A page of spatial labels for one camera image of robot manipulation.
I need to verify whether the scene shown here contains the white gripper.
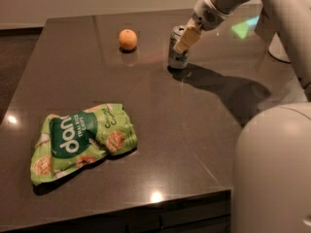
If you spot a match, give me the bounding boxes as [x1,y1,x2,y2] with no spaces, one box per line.
[173,0,230,53]

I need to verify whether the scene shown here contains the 7up soda can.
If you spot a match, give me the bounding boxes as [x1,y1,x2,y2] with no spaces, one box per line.
[168,25,189,69]

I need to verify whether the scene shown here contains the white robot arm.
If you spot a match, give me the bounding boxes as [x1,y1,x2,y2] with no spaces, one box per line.
[174,0,311,233]

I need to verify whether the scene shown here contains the orange fruit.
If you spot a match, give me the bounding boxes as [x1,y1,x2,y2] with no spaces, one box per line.
[119,29,138,50]

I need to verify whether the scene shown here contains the green rice chips bag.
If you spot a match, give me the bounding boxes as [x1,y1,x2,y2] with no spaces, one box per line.
[30,104,138,185]

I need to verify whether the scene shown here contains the dark drawer cabinet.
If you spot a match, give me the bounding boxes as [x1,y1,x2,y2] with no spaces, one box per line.
[122,191,232,233]

